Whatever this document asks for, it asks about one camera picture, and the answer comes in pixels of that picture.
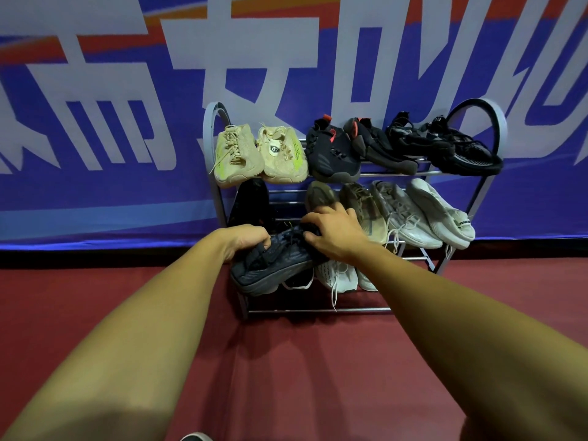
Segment person's right hand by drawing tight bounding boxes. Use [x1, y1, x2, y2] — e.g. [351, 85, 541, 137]
[301, 202, 371, 265]

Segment person's left hand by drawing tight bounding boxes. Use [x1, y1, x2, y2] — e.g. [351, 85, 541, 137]
[216, 224, 272, 263]

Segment black shoe orange marks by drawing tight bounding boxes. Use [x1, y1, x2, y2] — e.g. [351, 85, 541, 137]
[228, 177, 273, 229]

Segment tan chunky sneaker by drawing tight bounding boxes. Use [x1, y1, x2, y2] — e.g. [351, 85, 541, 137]
[339, 182, 390, 246]
[304, 180, 342, 214]

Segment white knit sneaker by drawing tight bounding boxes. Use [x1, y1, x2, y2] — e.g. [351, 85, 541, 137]
[314, 259, 359, 312]
[356, 268, 379, 293]

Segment black orange sneaker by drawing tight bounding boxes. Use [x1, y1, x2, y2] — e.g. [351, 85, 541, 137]
[229, 224, 330, 298]

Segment black green sneaker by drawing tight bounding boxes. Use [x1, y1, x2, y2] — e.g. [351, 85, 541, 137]
[281, 268, 315, 291]

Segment grey white sneaker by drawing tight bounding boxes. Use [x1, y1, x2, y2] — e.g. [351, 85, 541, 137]
[369, 179, 444, 253]
[405, 178, 477, 251]

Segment grey metal shoe rack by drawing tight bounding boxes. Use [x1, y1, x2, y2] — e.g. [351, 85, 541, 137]
[203, 97, 508, 321]

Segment beige knit sneaker plain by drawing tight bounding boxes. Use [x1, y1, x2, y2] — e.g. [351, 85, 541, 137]
[210, 123, 266, 189]

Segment beige sneaker green stripe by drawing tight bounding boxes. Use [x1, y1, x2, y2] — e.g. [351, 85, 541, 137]
[255, 125, 309, 185]

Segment black strap sneaker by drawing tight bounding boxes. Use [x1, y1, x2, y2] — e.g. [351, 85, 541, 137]
[385, 111, 456, 159]

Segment plain black shoe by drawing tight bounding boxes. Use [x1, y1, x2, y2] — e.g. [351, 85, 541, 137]
[420, 115, 504, 176]

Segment person's left forearm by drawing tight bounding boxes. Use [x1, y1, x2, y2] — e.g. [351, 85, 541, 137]
[2, 232, 230, 441]

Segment person's right forearm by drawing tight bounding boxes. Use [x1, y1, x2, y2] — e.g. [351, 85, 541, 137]
[353, 243, 588, 441]

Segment blue printed wall banner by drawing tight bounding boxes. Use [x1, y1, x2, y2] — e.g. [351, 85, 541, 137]
[0, 0, 588, 252]

